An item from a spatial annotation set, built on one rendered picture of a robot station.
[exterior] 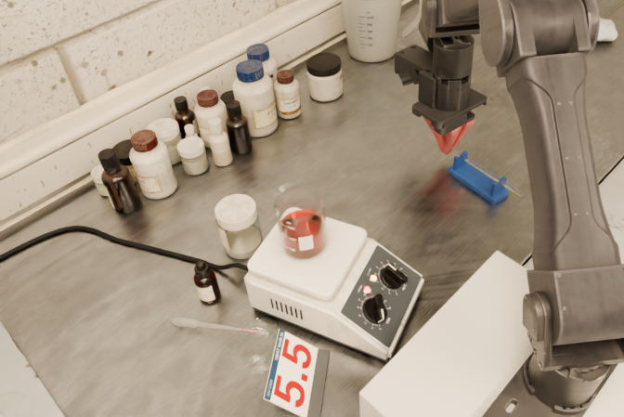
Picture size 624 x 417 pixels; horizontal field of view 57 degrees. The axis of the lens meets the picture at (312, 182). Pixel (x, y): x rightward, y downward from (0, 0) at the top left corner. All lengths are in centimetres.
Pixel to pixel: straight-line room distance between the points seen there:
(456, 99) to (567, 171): 36
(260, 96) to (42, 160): 37
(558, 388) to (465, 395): 9
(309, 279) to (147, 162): 36
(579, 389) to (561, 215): 16
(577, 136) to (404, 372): 30
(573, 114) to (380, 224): 40
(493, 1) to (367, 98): 59
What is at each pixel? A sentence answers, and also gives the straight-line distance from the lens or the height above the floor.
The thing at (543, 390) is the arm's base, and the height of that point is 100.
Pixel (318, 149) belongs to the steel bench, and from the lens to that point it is 102.
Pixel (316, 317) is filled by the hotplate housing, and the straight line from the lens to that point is 72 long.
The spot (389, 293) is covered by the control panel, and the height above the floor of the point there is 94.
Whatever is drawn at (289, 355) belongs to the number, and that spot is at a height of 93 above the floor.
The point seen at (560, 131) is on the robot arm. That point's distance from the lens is 56.
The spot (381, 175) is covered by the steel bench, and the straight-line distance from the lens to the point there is 96.
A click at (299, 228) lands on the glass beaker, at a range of 68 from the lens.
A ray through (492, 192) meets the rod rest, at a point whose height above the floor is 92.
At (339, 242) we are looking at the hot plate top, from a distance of 74.
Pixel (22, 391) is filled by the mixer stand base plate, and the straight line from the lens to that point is 82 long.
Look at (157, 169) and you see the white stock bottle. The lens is 95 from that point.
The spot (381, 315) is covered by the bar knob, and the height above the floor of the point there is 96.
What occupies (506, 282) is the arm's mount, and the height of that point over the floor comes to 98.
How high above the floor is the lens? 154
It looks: 42 degrees down
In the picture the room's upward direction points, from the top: 6 degrees counter-clockwise
